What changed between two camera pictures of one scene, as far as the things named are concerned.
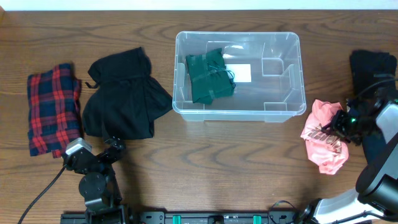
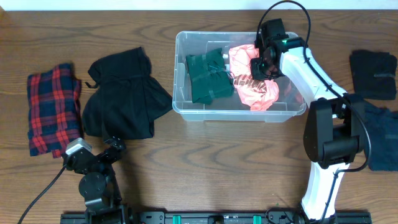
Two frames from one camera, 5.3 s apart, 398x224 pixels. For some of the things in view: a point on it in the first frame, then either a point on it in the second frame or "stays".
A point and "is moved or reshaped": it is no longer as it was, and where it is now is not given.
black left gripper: (114, 144) stays
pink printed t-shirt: (328, 151) is moved or reshaped
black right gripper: (334, 126) to (257, 74)
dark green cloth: (209, 78) stays
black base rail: (243, 216) stays
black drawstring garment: (126, 100) stays
